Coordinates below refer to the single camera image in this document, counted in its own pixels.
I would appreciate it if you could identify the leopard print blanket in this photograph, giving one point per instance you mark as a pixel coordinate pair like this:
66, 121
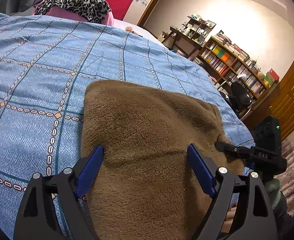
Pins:
93, 11

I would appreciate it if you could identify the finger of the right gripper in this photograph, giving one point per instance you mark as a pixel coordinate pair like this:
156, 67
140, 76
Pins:
238, 152

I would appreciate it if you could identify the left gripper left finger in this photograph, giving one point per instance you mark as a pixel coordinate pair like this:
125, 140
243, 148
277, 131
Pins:
36, 218

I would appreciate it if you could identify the blue patterned bedspread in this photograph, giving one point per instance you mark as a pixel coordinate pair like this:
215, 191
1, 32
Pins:
46, 63

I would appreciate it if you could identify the black office chair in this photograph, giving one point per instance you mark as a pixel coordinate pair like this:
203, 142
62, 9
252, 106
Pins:
239, 99

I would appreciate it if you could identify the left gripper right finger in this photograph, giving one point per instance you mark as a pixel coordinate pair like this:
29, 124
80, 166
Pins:
254, 217

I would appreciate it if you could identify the pink blanket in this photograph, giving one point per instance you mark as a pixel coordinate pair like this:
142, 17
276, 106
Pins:
93, 11

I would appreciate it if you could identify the dark wooden side table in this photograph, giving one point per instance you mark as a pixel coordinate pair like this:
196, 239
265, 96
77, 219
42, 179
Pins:
177, 35

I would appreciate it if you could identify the wooden bookshelf with books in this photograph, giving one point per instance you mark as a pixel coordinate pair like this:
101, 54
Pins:
226, 63

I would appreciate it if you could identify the brown fleece pants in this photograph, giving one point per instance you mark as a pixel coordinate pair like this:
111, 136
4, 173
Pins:
145, 188

